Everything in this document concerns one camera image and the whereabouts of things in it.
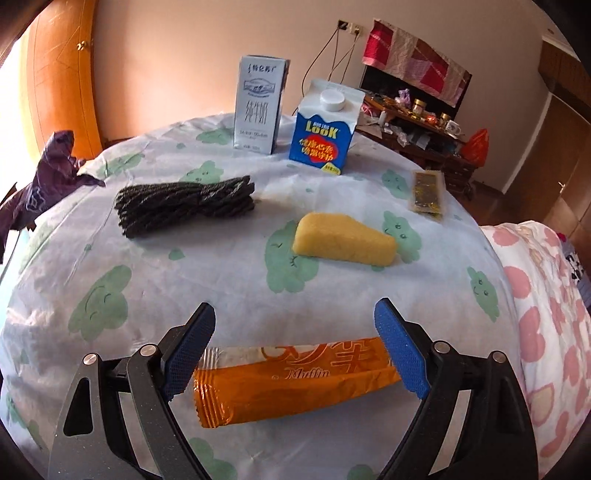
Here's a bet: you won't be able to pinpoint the black television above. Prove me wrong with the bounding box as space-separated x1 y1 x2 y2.
359 64 463 121

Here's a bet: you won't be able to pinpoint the purple plastic bag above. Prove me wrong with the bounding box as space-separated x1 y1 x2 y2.
0 130 107 265

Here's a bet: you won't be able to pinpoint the hanging power cables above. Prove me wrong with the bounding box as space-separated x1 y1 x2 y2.
302 31 359 117

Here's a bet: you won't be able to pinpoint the red plastic bag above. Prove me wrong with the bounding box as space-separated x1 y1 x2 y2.
460 128 489 168

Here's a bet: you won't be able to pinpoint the orange snack wrapper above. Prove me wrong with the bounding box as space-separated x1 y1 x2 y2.
192 336 403 429

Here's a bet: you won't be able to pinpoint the yellow sponge cake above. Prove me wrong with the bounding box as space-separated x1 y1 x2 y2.
292 211 399 268

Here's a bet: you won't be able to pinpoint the brown wooden wardrobe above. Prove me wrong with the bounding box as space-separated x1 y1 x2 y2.
502 36 591 228

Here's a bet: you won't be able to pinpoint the clear packet with brown bar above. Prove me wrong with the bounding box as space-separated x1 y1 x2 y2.
408 169 447 219

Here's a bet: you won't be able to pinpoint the red and pink patchwork cloth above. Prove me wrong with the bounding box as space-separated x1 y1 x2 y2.
361 18 474 107

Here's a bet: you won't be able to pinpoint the pink spotted blanket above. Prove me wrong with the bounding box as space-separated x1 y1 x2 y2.
479 220 591 480

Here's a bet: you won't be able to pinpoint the cloud-print tablecloth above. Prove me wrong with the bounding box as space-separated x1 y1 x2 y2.
0 113 528 480

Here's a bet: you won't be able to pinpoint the blue carton with white cap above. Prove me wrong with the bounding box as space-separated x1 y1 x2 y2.
289 78 363 176

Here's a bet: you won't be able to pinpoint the dark wooden cabinet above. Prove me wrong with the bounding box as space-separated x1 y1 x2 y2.
355 94 482 200

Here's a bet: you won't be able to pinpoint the orange wooden door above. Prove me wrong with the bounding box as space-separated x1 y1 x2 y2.
20 0 105 160

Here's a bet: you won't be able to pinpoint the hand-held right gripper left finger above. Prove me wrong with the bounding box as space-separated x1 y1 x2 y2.
48 302 217 480

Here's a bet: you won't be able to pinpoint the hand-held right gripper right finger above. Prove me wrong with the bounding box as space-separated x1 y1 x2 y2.
374 298 539 480

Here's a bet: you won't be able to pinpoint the tall grey milk carton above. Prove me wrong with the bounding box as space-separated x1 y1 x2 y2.
233 54 291 155

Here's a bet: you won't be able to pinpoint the black twisted rope bundle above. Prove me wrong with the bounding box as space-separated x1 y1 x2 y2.
114 174 256 240

